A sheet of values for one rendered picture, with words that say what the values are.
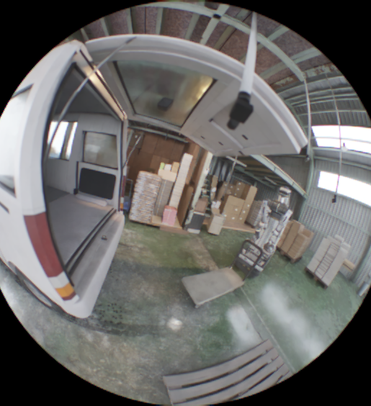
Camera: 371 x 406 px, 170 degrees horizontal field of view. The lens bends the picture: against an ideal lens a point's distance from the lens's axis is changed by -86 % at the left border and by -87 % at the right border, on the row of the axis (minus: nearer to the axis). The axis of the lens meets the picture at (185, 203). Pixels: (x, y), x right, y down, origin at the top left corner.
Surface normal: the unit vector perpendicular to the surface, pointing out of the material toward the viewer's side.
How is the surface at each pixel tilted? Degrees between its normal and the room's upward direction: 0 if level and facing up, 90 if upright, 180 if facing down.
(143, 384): 0
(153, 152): 90
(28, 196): 76
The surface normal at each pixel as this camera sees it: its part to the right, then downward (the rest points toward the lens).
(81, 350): 0.30, -0.93
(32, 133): 0.79, 0.14
